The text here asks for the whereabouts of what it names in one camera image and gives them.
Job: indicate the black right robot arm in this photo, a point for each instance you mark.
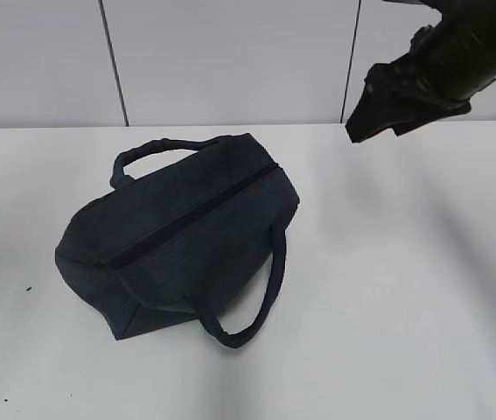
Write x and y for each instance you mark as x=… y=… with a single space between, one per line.
x=445 y=66

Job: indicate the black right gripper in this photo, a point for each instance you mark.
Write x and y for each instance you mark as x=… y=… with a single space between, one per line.
x=398 y=102

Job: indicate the dark blue fabric lunch bag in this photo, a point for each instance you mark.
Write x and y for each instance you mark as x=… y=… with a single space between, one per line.
x=189 y=231

